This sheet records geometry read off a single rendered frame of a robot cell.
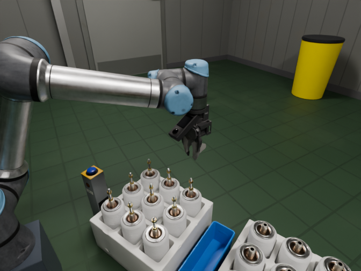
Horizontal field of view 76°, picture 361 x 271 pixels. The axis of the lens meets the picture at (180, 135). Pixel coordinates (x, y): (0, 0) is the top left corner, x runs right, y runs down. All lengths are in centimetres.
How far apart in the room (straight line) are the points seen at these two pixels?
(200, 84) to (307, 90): 224
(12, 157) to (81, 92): 37
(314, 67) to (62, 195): 253
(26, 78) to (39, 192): 114
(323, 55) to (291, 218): 183
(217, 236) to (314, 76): 211
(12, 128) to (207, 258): 89
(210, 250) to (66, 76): 93
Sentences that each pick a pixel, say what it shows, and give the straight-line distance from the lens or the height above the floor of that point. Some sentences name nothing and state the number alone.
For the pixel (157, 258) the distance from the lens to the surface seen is 96.
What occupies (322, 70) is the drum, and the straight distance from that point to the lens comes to 284.
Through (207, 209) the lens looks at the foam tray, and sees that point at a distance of 108.
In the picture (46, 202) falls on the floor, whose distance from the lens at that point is 155.
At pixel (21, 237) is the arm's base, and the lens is 91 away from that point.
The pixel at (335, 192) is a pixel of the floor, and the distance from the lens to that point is 166.
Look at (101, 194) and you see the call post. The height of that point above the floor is 19.
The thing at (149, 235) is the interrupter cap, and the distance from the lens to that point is 91.
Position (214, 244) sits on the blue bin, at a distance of 119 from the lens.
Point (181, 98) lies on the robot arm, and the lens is 57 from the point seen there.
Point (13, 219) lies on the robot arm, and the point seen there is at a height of 43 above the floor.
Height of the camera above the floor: 99
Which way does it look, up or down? 31 degrees down
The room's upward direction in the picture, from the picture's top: straight up
